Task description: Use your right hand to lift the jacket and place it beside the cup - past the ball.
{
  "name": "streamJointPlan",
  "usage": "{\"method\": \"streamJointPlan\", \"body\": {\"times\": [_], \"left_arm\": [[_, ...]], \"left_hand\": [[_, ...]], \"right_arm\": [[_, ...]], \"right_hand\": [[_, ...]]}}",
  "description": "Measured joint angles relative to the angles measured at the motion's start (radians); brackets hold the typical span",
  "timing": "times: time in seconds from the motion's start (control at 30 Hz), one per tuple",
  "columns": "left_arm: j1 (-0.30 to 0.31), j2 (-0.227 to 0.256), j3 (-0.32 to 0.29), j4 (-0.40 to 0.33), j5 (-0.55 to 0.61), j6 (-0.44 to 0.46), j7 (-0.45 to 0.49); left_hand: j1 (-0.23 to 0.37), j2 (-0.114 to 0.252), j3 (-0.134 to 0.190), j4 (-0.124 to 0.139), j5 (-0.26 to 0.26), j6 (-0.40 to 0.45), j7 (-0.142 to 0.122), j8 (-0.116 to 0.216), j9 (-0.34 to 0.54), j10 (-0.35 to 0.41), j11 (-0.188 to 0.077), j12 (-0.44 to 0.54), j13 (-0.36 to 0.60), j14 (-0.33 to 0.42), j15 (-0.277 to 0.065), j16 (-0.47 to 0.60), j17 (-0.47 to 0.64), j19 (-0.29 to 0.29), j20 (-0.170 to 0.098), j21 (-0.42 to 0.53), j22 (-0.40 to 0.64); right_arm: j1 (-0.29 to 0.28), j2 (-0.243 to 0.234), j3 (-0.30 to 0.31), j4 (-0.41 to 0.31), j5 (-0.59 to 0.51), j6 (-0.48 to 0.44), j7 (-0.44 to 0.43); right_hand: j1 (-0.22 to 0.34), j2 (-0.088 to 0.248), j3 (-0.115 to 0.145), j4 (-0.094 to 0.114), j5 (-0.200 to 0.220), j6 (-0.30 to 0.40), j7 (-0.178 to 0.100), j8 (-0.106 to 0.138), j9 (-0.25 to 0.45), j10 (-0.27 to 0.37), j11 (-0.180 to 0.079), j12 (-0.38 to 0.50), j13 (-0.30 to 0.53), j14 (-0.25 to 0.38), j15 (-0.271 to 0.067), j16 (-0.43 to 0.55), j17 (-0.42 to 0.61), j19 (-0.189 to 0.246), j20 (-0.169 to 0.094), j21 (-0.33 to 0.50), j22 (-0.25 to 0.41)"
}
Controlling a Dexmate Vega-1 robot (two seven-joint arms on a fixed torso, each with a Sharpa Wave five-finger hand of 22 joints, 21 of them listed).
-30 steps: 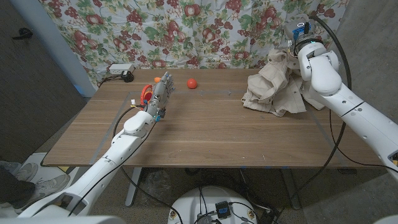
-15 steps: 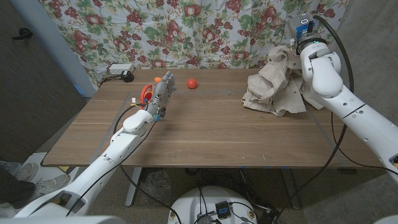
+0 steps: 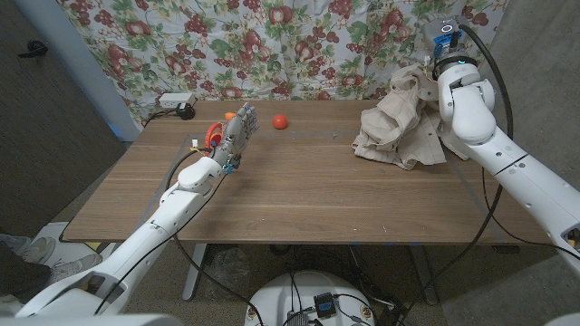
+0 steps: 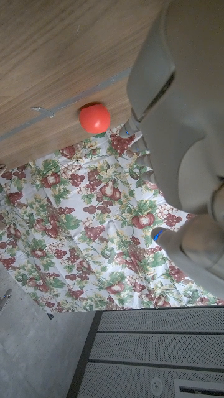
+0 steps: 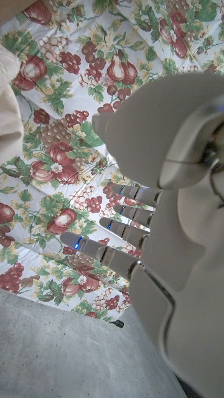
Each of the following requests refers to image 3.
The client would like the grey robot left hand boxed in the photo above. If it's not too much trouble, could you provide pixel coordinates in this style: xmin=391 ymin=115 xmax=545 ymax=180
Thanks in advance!
xmin=211 ymin=101 xmax=259 ymax=170

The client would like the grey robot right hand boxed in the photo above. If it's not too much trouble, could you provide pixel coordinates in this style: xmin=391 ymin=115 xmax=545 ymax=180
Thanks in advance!
xmin=420 ymin=16 xmax=472 ymax=69

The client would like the beige button jacket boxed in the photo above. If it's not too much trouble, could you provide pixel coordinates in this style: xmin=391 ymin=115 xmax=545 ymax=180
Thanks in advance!
xmin=351 ymin=62 xmax=470 ymax=171

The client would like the black plug adapter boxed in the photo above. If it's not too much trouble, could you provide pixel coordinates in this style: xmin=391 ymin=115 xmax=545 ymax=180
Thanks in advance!
xmin=175 ymin=102 xmax=197 ymax=121

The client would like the white power strip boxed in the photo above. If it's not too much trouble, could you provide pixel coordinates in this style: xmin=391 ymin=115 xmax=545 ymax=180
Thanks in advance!
xmin=158 ymin=92 xmax=197 ymax=109

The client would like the white table leg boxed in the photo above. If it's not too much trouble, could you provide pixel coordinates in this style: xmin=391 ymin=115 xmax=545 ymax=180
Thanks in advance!
xmin=182 ymin=243 xmax=208 ymax=302

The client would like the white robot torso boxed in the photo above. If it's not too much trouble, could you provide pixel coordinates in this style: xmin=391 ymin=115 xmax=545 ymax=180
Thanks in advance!
xmin=244 ymin=270 xmax=376 ymax=326

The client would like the pale round pillar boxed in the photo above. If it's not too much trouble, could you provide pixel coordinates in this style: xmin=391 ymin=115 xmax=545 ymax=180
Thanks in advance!
xmin=13 ymin=0 xmax=140 ymax=142

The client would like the black box on torso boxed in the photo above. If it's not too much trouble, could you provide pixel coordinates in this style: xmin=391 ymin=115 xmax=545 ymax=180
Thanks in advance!
xmin=314 ymin=292 xmax=337 ymax=319

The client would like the grey table leg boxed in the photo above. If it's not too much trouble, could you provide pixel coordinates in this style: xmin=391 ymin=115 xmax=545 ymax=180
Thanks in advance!
xmin=410 ymin=244 xmax=439 ymax=306

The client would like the person in dark trousers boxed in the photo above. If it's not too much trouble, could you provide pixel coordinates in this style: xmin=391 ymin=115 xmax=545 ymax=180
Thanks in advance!
xmin=0 ymin=242 xmax=52 ymax=303

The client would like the orange plastic ring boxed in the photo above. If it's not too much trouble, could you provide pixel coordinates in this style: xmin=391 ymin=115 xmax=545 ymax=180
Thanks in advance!
xmin=203 ymin=121 xmax=226 ymax=155

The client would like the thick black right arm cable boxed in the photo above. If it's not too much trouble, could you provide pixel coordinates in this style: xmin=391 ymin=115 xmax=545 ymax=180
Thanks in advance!
xmin=398 ymin=22 xmax=515 ymax=326

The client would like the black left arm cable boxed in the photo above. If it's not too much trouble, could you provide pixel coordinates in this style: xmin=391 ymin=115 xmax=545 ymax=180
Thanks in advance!
xmin=92 ymin=149 xmax=266 ymax=326

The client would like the black wall hook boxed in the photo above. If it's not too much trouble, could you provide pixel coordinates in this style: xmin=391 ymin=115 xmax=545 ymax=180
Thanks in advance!
xmin=17 ymin=40 xmax=49 ymax=59

